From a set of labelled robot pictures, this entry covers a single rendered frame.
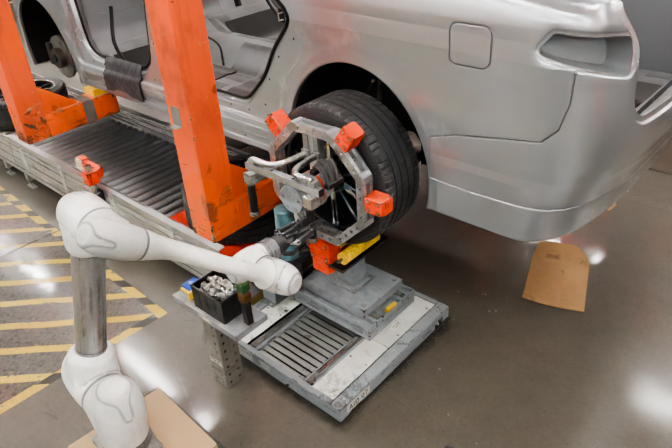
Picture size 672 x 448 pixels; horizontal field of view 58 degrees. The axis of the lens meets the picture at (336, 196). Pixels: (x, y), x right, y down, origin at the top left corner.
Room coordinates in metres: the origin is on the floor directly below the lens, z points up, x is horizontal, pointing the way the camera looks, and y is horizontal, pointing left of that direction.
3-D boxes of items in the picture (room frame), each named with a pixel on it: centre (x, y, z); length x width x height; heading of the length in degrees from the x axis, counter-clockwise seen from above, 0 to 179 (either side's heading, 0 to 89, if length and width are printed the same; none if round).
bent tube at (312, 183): (2.14, 0.08, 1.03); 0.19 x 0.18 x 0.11; 137
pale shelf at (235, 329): (2.02, 0.53, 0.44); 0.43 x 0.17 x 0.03; 47
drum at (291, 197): (2.24, 0.12, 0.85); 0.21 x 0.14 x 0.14; 137
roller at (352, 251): (2.28, -0.09, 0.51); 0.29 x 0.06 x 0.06; 137
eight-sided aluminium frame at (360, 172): (2.29, 0.07, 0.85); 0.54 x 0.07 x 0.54; 47
